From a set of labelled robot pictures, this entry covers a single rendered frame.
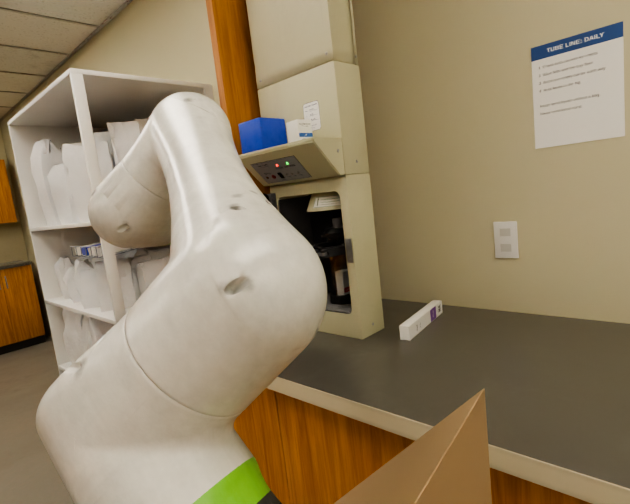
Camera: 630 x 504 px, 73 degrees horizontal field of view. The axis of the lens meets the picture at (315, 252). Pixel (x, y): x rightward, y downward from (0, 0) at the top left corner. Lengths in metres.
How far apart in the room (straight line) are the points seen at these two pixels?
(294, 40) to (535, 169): 0.78
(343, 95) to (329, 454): 0.91
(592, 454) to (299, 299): 0.60
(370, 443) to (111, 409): 0.71
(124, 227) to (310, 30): 0.81
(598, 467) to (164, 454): 0.61
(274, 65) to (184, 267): 1.12
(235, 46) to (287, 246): 1.24
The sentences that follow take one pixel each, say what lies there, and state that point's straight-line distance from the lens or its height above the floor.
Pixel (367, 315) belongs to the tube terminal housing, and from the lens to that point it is 1.27.
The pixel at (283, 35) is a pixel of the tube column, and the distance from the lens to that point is 1.38.
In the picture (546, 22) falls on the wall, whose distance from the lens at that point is 1.45.
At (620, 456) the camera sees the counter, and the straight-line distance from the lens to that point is 0.83.
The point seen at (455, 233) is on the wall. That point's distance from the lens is 1.52.
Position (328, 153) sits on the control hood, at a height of 1.47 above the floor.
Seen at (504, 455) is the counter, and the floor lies 0.93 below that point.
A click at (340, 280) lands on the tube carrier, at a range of 1.34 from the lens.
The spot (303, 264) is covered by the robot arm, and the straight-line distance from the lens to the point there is 0.32.
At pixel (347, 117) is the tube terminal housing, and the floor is 1.56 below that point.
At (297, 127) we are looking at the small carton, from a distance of 1.19.
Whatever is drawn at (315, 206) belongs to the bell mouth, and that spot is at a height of 1.33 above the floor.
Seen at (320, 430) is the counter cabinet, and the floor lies 0.82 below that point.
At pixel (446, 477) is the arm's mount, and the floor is 1.17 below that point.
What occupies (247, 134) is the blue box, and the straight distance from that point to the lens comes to 1.31.
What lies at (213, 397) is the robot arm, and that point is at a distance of 0.34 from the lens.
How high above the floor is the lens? 1.37
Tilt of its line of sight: 8 degrees down
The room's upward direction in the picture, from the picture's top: 7 degrees counter-clockwise
